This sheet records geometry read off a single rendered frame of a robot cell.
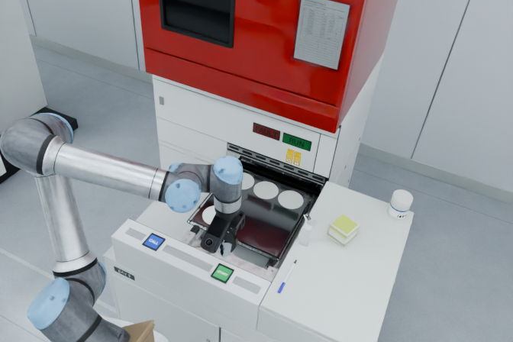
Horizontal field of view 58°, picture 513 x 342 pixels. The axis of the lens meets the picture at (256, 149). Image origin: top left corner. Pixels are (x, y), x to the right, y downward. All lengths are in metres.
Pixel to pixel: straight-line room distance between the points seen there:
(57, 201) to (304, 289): 0.76
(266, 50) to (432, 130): 1.99
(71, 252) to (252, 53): 0.85
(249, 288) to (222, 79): 0.75
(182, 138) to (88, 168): 1.03
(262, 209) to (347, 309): 0.52
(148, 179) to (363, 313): 0.78
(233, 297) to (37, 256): 1.67
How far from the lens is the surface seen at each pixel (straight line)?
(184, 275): 1.54
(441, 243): 3.15
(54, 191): 1.29
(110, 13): 4.18
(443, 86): 3.20
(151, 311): 1.87
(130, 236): 1.63
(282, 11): 1.51
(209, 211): 1.76
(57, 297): 1.24
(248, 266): 1.63
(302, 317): 1.44
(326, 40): 1.49
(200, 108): 1.93
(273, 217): 1.76
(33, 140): 1.14
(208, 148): 2.03
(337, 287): 1.52
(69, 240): 1.32
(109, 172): 1.09
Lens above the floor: 2.19
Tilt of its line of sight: 39 degrees down
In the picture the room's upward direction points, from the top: 5 degrees clockwise
